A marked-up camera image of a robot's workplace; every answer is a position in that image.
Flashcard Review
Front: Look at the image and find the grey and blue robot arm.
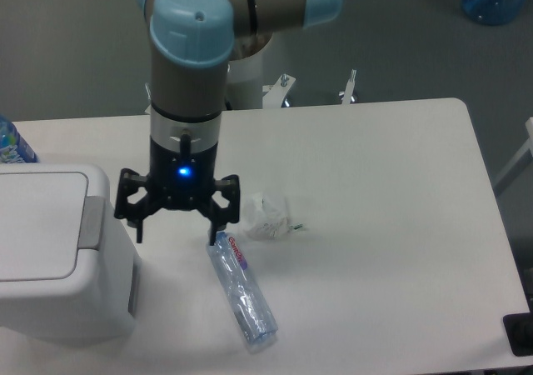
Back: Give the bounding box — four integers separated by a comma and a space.
115, 0, 343, 233

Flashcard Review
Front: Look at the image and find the blue labelled bottle at left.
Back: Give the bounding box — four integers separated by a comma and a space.
1, 116, 40, 164

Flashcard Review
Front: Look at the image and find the black device at table edge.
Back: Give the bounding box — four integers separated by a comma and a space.
503, 312, 532, 357

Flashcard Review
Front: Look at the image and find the clear empty plastic bottle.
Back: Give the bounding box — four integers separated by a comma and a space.
207, 232, 278, 351

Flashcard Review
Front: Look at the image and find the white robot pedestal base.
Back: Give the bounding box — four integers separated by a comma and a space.
143, 32, 359, 116

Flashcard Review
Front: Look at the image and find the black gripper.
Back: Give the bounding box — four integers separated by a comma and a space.
114, 140, 241, 244

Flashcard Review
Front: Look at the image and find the crumpled white plastic wrapper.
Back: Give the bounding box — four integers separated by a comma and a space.
240, 190, 305, 241

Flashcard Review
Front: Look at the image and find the white push-lid trash can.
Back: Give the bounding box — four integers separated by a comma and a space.
1, 163, 141, 339

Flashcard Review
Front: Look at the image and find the white frame at right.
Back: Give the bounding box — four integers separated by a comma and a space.
492, 117, 532, 198

